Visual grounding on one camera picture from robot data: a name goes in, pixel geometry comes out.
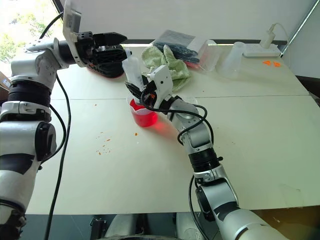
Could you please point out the light green towel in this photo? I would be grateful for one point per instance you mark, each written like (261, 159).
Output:
(172, 65)

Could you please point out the clear cup with red liquid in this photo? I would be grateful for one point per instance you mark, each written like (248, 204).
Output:
(144, 116)

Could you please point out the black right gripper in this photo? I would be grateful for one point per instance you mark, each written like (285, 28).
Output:
(149, 96)

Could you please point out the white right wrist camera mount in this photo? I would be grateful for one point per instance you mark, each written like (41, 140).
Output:
(162, 81)

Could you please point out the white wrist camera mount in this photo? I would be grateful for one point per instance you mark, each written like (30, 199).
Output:
(162, 81)
(71, 22)

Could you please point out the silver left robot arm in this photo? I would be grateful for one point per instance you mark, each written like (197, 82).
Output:
(22, 140)

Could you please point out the black bracket under table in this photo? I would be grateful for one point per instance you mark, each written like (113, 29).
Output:
(98, 223)

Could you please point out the brown cardboard box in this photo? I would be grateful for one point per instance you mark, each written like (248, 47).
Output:
(3, 82)

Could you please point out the clear plastic measuring jug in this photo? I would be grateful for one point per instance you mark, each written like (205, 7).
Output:
(232, 62)

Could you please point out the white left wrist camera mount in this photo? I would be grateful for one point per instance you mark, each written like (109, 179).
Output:
(71, 22)

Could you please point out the plastic bag with black items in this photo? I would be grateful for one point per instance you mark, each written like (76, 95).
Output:
(178, 46)

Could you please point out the white power strip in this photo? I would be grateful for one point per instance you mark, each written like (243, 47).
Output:
(262, 51)

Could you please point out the black tray with red rim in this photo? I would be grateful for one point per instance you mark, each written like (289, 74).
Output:
(107, 72)

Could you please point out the slanted metal pole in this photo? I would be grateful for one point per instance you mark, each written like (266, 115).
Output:
(300, 27)

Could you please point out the clear plastic container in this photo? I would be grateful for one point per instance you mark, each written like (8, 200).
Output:
(207, 56)

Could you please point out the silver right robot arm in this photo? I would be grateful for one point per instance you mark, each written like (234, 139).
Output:
(212, 180)

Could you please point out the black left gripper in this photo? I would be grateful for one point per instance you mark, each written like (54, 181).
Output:
(85, 48)

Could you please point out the small orange scrap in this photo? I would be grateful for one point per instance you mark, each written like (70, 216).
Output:
(276, 64)
(267, 62)

